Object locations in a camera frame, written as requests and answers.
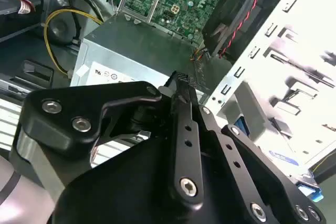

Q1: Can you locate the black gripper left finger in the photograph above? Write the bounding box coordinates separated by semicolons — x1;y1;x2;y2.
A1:
9;71;206;206

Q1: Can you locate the hard disk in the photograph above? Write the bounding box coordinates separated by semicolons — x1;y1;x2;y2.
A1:
235;118;327;204

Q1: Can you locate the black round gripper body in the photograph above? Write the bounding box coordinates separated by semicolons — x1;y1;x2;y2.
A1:
48;134;253;224

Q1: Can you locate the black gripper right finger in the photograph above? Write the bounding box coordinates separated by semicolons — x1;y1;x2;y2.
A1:
197;105;328;224

